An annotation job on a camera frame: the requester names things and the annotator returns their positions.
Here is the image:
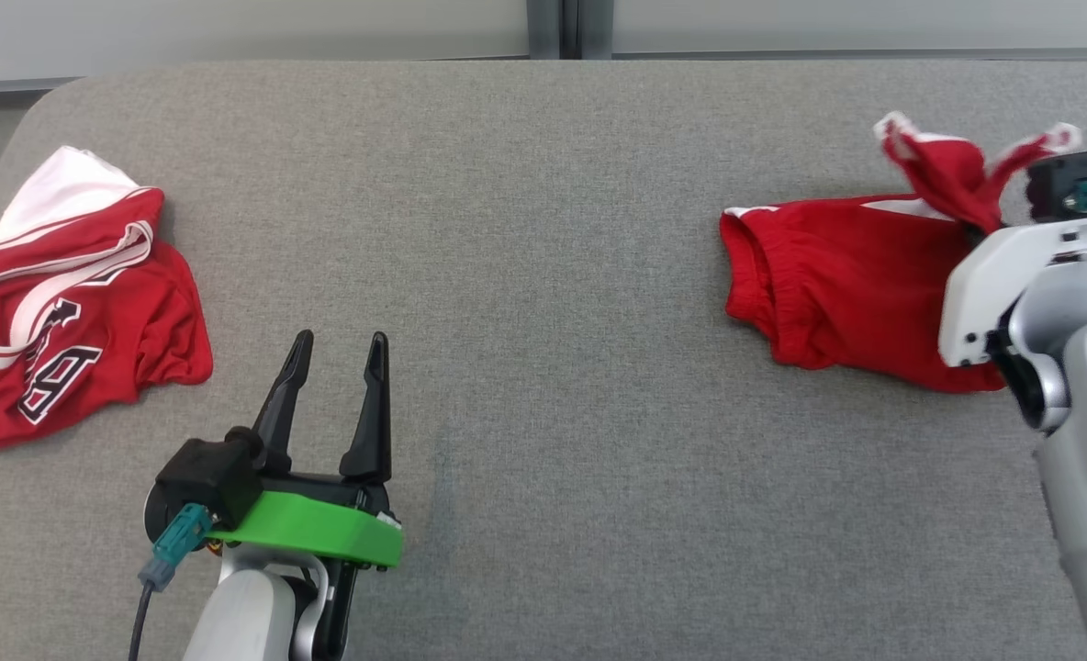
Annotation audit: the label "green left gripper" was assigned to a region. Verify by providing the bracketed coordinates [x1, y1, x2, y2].
[206, 330, 404, 570]

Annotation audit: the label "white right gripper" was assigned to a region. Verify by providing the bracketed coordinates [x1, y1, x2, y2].
[937, 212, 1087, 369]

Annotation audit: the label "red shorts with white trim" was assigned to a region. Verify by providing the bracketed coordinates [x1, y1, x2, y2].
[719, 111, 1082, 395]

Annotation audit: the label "red jersey with white stripes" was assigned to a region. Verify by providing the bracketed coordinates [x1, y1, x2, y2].
[0, 145, 215, 454]

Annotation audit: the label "left camera cable teal plug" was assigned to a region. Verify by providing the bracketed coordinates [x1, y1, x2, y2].
[128, 502, 215, 661]

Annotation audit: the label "grey window frame post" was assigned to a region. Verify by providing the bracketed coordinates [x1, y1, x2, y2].
[526, 0, 615, 62]

